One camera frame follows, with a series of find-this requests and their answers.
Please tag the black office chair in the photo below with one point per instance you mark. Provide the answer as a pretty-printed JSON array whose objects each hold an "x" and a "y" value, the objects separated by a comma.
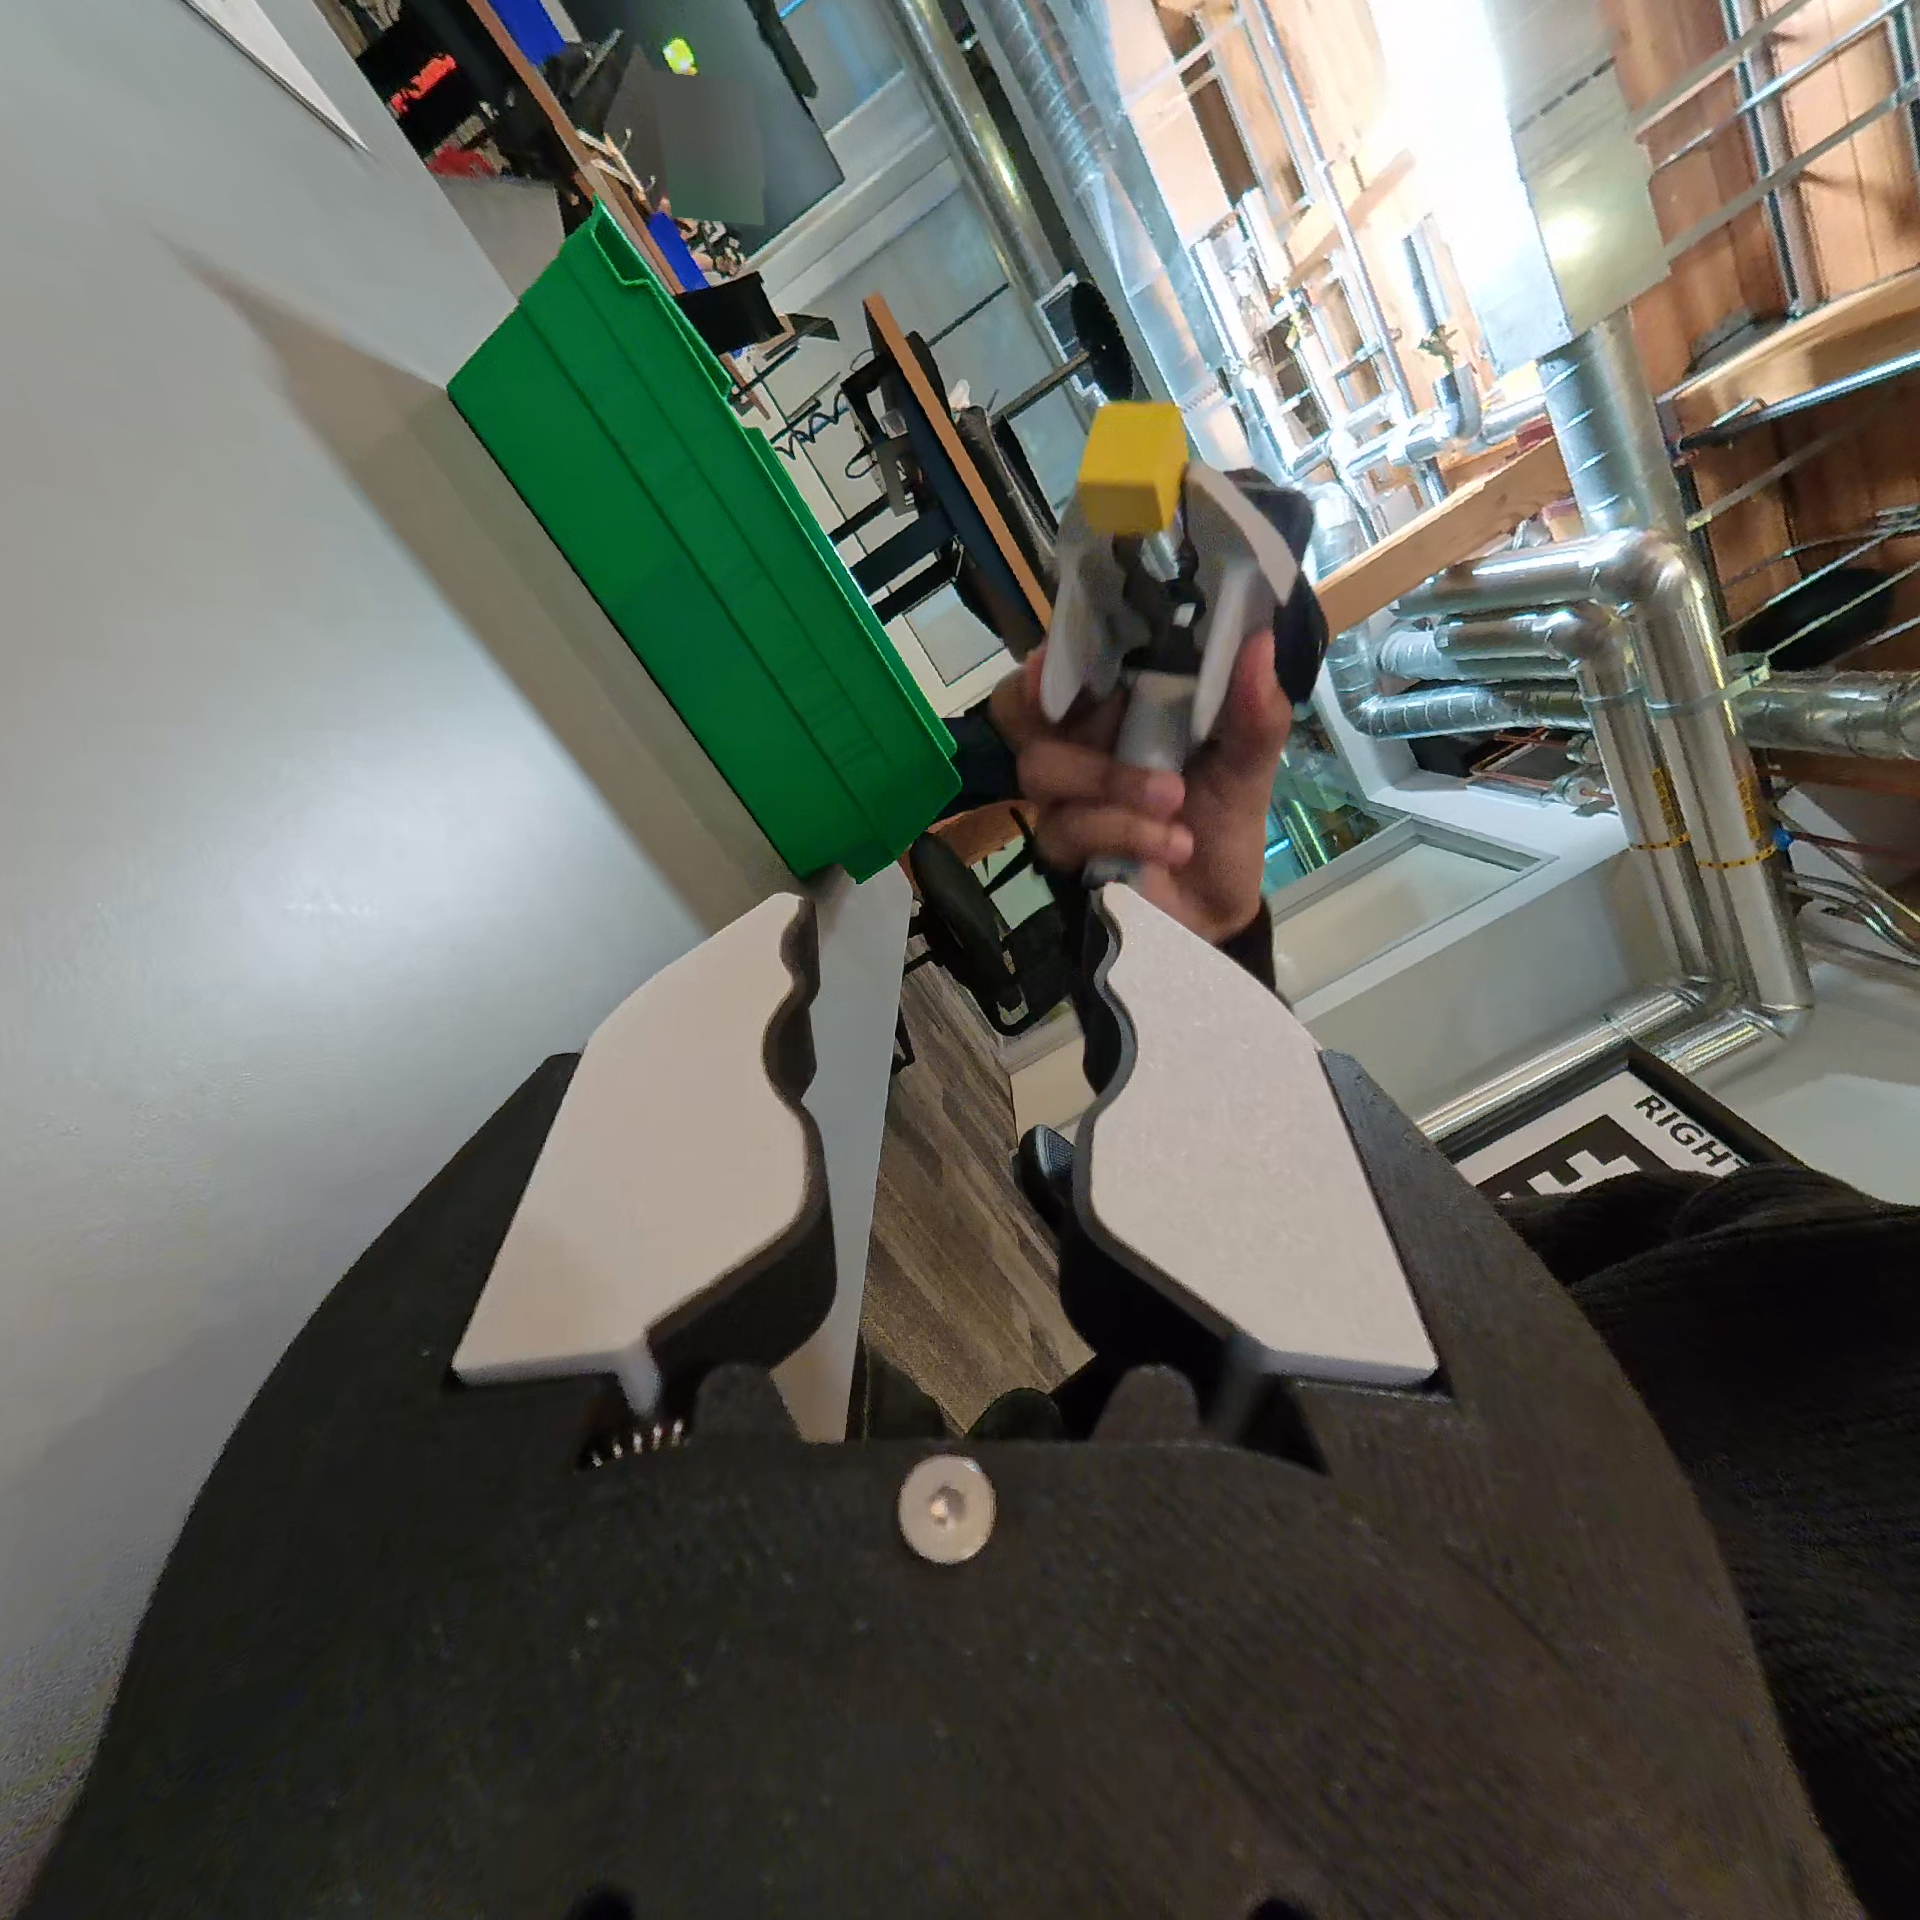
[{"x": 962, "y": 916}]

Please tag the black mesh chair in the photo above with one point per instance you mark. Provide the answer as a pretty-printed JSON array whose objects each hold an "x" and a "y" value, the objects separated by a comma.
[{"x": 1045, "y": 1162}]

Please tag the person's right forearm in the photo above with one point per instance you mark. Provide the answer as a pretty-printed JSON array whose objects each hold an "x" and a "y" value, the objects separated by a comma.
[{"x": 1254, "y": 946}]

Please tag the person's right hand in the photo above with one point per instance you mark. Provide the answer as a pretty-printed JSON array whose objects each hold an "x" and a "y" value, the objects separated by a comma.
[{"x": 1230, "y": 810}]

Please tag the framed marker poster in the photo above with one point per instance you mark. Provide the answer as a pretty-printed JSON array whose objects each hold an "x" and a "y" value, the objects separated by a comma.
[{"x": 1651, "y": 1126}]

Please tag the green plastic bin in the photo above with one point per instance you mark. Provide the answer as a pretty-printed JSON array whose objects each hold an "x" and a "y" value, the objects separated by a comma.
[{"x": 676, "y": 570}]

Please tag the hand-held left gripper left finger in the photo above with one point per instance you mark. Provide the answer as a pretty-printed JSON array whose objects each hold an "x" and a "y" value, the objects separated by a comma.
[{"x": 645, "y": 1186}]

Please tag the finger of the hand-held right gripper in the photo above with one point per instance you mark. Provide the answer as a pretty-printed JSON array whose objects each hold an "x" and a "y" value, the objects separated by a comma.
[
  {"x": 1267, "y": 533},
  {"x": 1084, "y": 630}
]

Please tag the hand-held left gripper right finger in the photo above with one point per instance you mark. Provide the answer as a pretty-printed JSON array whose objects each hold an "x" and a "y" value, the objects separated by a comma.
[{"x": 1260, "y": 1186}]

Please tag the silver ventilation ducts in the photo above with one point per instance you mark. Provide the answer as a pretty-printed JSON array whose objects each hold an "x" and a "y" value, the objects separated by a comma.
[{"x": 1635, "y": 601}]

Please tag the large silver duct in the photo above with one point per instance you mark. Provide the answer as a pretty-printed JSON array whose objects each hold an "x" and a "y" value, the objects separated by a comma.
[{"x": 1110, "y": 225}]

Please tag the wooden beam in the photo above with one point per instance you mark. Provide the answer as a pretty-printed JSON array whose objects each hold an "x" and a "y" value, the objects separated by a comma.
[{"x": 1440, "y": 540}]

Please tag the yellow cube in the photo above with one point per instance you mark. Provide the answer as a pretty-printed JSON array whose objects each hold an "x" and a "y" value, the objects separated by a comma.
[{"x": 1127, "y": 475}]

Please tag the grey desk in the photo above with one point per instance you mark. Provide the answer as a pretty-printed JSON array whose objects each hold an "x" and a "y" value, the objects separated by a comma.
[{"x": 226, "y": 750}]

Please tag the wooden top table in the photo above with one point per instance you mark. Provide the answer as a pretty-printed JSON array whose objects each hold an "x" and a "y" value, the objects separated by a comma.
[{"x": 962, "y": 466}]

